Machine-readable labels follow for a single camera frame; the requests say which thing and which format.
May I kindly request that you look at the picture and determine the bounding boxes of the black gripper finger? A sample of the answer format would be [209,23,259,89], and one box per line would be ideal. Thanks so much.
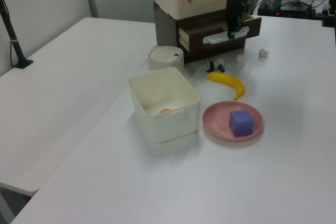
[226,14,237,40]
[235,13,244,33]

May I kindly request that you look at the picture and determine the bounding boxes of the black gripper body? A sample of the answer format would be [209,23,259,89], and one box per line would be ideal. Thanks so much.
[226,0,249,18]

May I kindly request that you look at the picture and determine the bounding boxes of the brown drawer white handle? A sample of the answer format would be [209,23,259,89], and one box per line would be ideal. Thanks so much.
[178,11,263,52]

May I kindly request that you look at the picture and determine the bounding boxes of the brown drawer dark knob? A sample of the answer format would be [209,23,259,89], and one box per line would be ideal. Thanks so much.
[183,37,247,64]

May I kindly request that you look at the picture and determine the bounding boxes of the brown drawer cabinet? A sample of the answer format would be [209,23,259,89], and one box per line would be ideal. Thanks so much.
[153,1,249,64]

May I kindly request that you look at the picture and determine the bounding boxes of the toy panda figure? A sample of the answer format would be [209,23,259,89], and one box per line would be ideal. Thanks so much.
[204,58,226,73]

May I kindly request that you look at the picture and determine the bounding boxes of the yellow banana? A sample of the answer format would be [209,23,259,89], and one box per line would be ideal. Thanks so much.
[206,71,245,101]

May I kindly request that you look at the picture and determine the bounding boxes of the black computer box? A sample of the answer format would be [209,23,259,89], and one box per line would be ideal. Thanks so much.
[258,0,316,19]

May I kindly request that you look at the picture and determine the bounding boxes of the small white lidded bin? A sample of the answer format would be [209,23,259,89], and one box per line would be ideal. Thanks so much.
[147,45,185,74]

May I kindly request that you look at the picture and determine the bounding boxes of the black clamp stand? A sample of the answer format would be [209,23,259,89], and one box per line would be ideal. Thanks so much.
[321,0,336,28]

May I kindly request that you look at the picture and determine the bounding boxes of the pink plate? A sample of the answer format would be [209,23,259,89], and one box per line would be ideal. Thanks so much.
[202,100,264,142]

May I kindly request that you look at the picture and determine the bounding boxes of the purple cube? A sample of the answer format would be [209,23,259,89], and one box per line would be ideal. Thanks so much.
[228,109,255,138]

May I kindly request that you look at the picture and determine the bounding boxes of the cream plastic storage box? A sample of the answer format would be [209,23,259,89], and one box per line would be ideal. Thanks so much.
[128,67,202,145]

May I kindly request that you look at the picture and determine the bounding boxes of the black camera stand pole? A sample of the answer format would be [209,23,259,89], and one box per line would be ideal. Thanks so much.
[0,0,34,69]

